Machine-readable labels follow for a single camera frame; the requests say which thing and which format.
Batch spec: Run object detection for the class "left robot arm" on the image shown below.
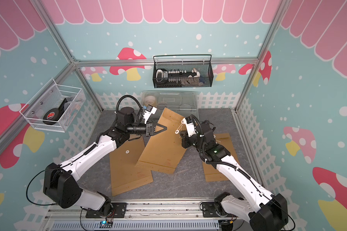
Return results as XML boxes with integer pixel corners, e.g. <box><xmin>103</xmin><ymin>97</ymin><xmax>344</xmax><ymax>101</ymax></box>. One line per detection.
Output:
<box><xmin>42</xmin><ymin>95</ymin><xmax>167</xmax><ymax>220</ymax></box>

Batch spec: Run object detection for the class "white wire mesh basket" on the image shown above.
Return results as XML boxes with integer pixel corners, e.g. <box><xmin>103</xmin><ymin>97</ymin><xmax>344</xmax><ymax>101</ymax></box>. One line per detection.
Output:
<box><xmin>19</xmin><ymin>79</ymin><xmax>86</xmax><ymax>133</ymax></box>

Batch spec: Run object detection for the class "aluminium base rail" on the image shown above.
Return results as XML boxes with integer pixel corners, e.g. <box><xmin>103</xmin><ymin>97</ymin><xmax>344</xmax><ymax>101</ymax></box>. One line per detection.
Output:
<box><xmin>40</xmin><ymin>198</ymin><xmax>252</xmax><ymax>231</ymax></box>

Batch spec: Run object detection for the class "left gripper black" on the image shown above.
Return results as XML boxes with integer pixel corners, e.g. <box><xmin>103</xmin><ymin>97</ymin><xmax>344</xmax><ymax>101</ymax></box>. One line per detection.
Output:
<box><xmin>127</xmin><ymin>120</ymin><xmax>167</xmax><ymax>137</ymax></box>

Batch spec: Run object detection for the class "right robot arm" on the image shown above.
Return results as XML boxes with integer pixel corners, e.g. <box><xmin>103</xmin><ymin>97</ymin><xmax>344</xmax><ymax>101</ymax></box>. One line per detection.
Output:
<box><xmin>176</xmin><ymin>115</ymin><xmax>292</xmax><ymax>231</ymax></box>

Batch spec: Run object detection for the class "bag closure string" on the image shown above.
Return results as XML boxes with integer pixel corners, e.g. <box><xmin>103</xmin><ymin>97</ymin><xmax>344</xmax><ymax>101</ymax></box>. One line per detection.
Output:
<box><xmin>174</xmin><ymin>119</ymin><xmax>190</xmax><ymax>135</ymax></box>

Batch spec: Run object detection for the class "clear plastic storage box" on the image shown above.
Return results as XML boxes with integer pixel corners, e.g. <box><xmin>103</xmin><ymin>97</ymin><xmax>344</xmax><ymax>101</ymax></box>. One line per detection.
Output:
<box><xmin>141</xmin><ymin>90</ymin><xmax>199</xmax><ymax>119</ymax></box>

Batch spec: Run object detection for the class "yellow tape roll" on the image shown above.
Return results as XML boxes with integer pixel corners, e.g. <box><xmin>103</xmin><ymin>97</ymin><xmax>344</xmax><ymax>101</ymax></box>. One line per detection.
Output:
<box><xmin>143</xmin><ymin>95</ymin><xmax>157</xmax><ymax>107</ymax></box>

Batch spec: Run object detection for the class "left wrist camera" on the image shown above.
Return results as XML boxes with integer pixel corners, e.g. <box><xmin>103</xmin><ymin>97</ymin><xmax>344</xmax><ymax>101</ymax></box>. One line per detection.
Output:
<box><xmin>143</xmin><ymin>105</ymin><xmax>157</xmax><ymax>124</ymax></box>

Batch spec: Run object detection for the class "black power strip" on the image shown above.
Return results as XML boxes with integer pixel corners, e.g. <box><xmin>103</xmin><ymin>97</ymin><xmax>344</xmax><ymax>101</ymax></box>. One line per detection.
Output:
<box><xmin>153</xmin><ymin>68</ymin><xmax>204</xmax><ymax>88</ymax></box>

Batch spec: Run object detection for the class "brown file bag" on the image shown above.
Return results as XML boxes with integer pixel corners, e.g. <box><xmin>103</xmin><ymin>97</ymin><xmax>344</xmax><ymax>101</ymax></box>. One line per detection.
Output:
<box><xmin>136</xmin><ymin>108</ymin><xmax>186</xmax><ymax>174</ymax></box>
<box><xmin>201</xmin><ymin>132</ymin><xmax>241</xmax><ymax>182</ymax></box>
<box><xmin>109</xmin><ymin>135</ymin><xmax>153</xmax><ymax>196</ymax></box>

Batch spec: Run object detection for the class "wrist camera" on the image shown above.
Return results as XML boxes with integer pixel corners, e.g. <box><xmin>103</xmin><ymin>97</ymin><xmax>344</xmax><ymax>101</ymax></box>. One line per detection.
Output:
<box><xmin>185</xmin><ymin>119</ymin><xmax>196</xmax><ymax>137</ymax></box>
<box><xmin>143</xmin><ymin>105</ymin><xmax>157</xmax><ymax>124</ymax></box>

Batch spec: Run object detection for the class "black wire mesh basket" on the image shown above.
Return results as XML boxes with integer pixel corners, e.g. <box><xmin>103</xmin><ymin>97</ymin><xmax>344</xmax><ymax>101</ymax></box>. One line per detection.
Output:
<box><xmin>152</xmin><ymin>54</ymin><xmax>214</xmax><ymax>88</ymax></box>

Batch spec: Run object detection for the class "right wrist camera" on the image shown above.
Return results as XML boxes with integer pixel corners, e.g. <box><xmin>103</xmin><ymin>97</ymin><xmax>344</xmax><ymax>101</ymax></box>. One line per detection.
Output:
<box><xmin>185</xmin><ymin>119</ymin><xmax>196</xmax><ymax>137</ymax></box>

